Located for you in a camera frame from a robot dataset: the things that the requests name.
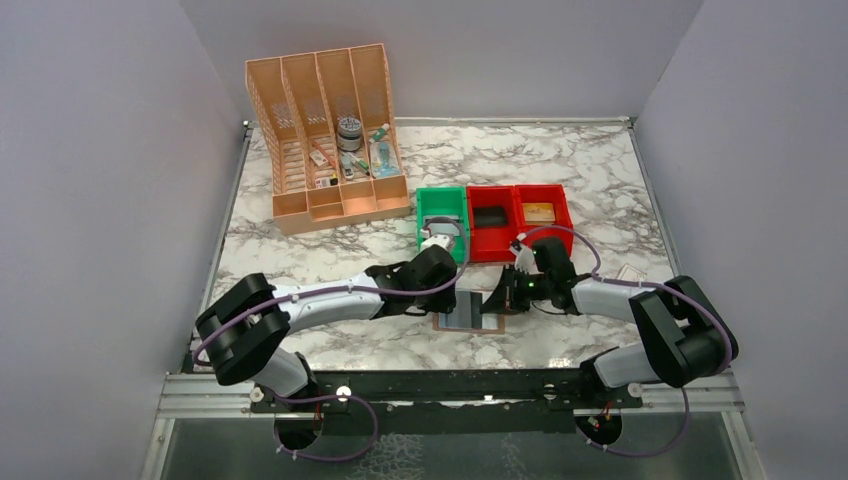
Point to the black metal base rail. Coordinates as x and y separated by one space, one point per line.
553 387

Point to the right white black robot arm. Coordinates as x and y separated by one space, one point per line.
681 336

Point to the small round tin can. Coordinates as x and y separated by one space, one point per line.
349 134

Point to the green marker pen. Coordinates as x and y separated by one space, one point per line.
360 165

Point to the gold card box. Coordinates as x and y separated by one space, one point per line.
539 213

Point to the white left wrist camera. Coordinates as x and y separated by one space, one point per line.
444 241

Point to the blue packaged item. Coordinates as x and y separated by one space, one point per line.
383 160

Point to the green white glue tube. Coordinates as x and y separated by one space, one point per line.
380 133

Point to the black wallet in bin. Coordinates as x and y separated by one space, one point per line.
490 217

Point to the orange plastic file organizer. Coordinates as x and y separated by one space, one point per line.
298 100

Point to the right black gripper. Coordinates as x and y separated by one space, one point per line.
510 292

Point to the green plastic bin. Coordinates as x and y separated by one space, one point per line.
444 210

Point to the grey card in green bin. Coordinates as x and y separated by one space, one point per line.
447 224

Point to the small red white box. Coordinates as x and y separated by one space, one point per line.
631 274

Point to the red white small packet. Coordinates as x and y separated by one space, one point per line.
322 158

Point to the red plastic double bin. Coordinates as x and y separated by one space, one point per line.
492 245

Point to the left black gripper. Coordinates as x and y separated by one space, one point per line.
439 302

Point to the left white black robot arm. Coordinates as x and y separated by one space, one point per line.
242 332

